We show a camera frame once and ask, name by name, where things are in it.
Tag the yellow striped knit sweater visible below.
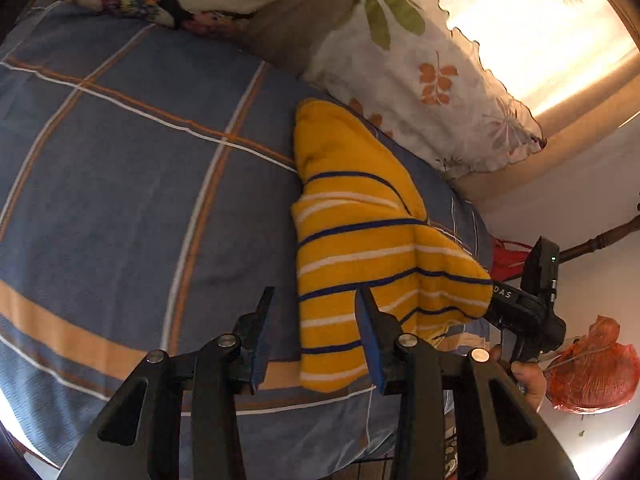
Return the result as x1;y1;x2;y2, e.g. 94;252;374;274
291;100;492;392

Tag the person's right hand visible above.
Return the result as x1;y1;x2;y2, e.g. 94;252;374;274
489;344;547;412

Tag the red mesh bag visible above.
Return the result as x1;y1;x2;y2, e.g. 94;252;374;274
544;315;639;414

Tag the blue plaid bed cover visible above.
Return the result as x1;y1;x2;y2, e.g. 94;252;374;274
0;0;494;480

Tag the white leaf print pillow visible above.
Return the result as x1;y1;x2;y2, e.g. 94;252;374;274
304;0;547;178

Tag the beige upholstered headboard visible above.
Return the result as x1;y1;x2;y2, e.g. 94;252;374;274
240;0;352;76

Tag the dark wooden turned post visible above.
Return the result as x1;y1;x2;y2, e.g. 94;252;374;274
559;214;640;263

